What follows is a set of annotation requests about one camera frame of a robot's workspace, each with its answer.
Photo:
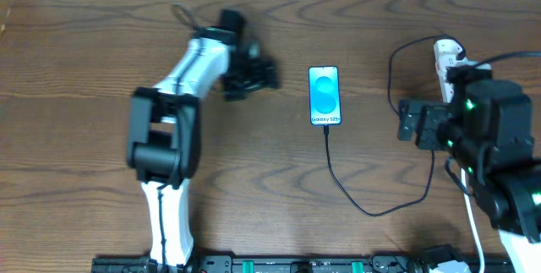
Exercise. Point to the white charger adapter plug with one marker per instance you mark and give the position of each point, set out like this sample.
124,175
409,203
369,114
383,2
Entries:
448,53

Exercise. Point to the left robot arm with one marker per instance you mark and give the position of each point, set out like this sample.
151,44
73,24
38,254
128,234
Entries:
164,129

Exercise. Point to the blue Galaxy smartphone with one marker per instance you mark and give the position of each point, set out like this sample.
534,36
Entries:
324,96

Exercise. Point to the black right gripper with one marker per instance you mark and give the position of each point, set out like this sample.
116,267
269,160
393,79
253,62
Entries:
423,122

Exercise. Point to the white power strip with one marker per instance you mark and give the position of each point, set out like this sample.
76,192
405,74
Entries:
446,88

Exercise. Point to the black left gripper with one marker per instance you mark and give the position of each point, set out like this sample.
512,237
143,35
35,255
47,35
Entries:
262,73

